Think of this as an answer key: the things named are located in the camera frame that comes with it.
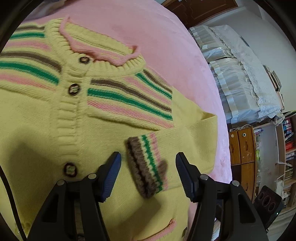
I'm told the pink bed blanket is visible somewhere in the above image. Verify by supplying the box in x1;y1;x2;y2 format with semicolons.
30;0;233;241

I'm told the bookshelf with books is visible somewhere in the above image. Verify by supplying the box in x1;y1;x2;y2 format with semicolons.
275;111;295;208

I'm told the yellow striped knit cardigan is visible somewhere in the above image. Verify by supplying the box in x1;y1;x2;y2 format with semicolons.
1;16;217;240

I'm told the brown wooden door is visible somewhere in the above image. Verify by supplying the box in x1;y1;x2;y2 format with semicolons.
162;0;238;29

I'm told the black cable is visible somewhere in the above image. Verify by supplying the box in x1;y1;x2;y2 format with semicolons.
0;165;27;241

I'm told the wooden drawer cabinet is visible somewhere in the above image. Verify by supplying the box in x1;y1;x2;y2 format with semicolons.
229;126;257;202

